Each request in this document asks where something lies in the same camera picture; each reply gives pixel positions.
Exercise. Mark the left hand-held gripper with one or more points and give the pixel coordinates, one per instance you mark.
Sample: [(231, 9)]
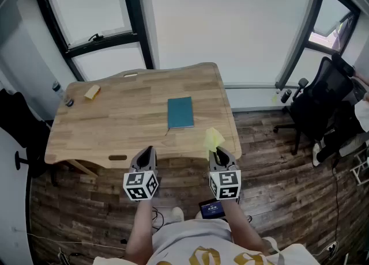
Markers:
[(138, 186)]

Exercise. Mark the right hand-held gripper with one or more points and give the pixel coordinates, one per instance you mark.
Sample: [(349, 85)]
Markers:
[(227, 184)]

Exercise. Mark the yellow cleaning cloth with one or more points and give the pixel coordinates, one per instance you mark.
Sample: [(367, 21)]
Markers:
[(212, 139)]

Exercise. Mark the teal notebook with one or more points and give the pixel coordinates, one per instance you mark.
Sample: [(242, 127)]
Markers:
[(180, 112)]

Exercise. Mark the person's left forearm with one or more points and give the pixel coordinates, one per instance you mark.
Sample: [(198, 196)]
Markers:
[(141, 229)]

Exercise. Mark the person's right forearm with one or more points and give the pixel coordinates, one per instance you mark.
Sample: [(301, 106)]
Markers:
[(240, 226)]

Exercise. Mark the small black screen device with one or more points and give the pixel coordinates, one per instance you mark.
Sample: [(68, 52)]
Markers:
[(212, 209)]

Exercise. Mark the person's white shoe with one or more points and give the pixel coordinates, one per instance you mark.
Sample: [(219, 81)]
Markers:
[(199, 215), (177, 215)]

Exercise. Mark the yellow and orange sponge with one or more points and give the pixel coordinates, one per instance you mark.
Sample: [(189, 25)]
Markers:
[(91, 91)]

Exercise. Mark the person's white gold-print shirt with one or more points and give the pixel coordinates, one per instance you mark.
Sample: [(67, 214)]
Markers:
[(190, 240)]

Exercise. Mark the black thermos flask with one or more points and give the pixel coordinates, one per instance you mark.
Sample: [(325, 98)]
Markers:
[(286, 96)]

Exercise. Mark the clear plastic bottle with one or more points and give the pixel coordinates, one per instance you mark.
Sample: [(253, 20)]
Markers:
[(61, 92)]

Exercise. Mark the black mesh office chair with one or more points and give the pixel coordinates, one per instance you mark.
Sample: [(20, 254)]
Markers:
[(320, 108)]

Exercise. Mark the black padded chair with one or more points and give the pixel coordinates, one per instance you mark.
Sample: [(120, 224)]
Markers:
[(20, 119)]

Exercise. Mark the white metal rack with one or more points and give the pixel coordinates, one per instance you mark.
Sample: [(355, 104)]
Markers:
[(361, 168)]

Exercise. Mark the white power strip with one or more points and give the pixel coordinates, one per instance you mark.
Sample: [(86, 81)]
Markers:
[(332, 248)]

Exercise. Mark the large black framed window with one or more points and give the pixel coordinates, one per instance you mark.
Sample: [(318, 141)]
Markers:
[(86, 13)]

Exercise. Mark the small open black framed window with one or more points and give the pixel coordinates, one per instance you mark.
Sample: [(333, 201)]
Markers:
[(331, 19)]

